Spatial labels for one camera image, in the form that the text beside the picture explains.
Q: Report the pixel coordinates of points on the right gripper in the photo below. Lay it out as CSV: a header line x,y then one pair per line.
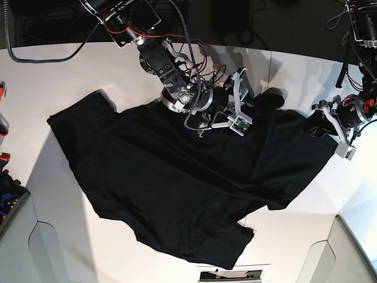
x,y
219,105

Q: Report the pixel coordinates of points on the black t-shirt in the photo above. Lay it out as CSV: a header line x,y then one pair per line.
x,y
182,194

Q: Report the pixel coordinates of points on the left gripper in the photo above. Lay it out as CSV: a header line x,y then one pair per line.
x,y
339,117

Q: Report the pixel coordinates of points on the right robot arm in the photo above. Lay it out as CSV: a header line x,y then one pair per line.
x,y
130,22

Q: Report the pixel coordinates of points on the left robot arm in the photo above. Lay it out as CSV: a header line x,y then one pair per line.
x,y
359,63

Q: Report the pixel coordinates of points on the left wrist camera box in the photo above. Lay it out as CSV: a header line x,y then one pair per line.
x,y
345,151

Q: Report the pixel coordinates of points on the grey bin with clothes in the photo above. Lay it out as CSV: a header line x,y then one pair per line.
x,y
13,195

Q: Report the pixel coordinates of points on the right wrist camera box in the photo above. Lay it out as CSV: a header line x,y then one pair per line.
x,y
240,124

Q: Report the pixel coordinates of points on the orange grey tool at edge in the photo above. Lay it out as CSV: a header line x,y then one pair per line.
x,y
4,122

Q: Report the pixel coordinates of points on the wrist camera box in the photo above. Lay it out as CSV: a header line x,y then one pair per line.
x,y
240,124
345,151

